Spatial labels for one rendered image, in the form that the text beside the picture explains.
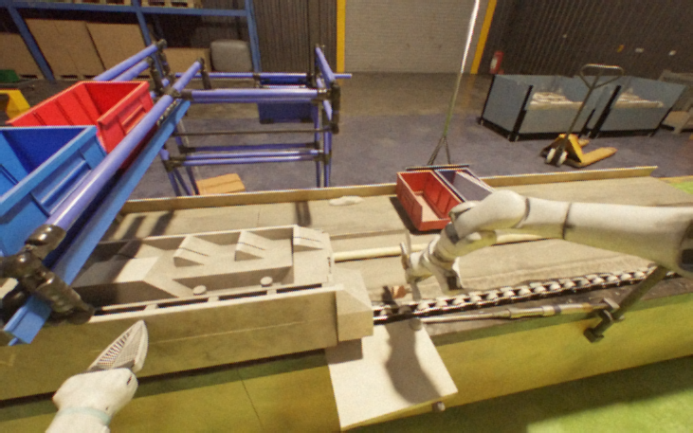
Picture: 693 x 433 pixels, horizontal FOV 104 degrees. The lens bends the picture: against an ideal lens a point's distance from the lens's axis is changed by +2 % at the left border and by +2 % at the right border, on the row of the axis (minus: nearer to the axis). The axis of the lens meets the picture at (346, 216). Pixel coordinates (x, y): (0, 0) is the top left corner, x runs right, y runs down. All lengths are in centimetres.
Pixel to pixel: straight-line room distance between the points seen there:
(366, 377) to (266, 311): 31
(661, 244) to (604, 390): 170
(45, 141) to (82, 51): 986
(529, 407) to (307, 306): 143
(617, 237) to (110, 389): 79
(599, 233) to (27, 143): 105
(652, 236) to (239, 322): 74
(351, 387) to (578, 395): 149
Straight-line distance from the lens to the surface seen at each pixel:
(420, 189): 156
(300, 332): 76
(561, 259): 146
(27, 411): 114
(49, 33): 1094
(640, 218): 52
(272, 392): 103
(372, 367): 82
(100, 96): 112
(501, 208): 53
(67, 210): 64
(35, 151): 88
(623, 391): 224
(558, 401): 199
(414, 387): 82
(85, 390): 66
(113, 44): 1033
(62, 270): 66
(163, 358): 85
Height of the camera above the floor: 154
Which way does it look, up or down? 36 degrees down
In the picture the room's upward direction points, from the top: 2 degrees clockwise
